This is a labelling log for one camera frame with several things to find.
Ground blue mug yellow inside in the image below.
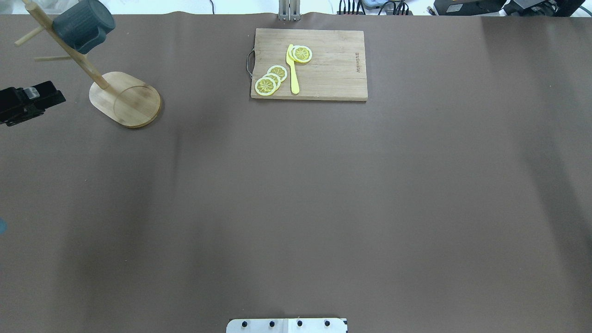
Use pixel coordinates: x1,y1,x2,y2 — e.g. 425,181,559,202
52,0,116,55

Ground bamboo cutting board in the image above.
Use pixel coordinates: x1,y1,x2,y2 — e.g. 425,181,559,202
250,28,368,102

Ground aluminium frame post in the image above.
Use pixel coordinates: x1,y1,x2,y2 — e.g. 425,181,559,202
278,0,302,22

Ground yellow plastic knife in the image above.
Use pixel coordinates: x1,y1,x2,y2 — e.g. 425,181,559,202
285,44,300,95

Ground wooden cup rack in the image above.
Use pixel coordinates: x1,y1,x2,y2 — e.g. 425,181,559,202
14,0,161,129

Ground white pedestal column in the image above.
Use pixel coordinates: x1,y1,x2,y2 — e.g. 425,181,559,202
226,318,349,333

